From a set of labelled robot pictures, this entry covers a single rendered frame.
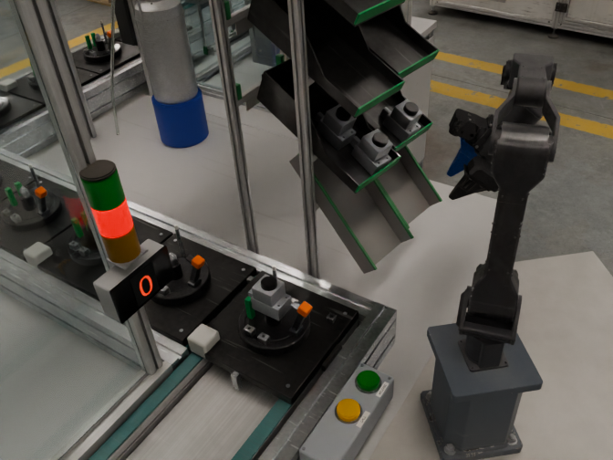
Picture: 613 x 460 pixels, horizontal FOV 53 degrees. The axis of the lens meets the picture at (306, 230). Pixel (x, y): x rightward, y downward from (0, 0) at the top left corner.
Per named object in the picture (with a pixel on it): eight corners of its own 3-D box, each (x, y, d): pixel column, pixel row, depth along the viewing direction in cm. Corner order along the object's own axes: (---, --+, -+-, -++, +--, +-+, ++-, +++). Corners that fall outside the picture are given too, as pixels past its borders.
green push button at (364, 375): (383, 381, 110) (383, 375, 109) (372, 398, 108) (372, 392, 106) (363, 372, 112) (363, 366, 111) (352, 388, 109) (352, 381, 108)
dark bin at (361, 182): (397, 163, 122) (411, 140, 116) (355, 193, 115) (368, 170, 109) (301, 75, 129) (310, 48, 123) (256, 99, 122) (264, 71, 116)
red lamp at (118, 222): (140, 224, 91) (132, 197, 88) (116, 242, 88) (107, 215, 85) (117, 214, 94) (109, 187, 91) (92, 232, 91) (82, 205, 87)
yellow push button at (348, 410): (364, 411, 106) (364, 403, 104) (352, 428, 103) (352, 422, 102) (344, 401, 107) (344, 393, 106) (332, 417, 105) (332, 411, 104)
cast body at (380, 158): (387, 168, 120) (400, 145, 115) (371, 176, 118) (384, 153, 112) (358, 139, 122) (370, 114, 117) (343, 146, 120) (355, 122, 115)
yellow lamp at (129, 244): (148, 248, 95) (140, 224, 91) (124, 267, 91) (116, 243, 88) (125, 238, 97) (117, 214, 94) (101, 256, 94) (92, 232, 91)
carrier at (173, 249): (257, 274, 134) (250, 230, 126) (183, 348, 119) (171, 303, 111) (175, 239, 145) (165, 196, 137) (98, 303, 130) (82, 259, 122)
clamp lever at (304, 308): (303, 327, 115) (313, 306, 110) (296, 334, 114) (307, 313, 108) (287, 315, 116) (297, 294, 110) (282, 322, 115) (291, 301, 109)
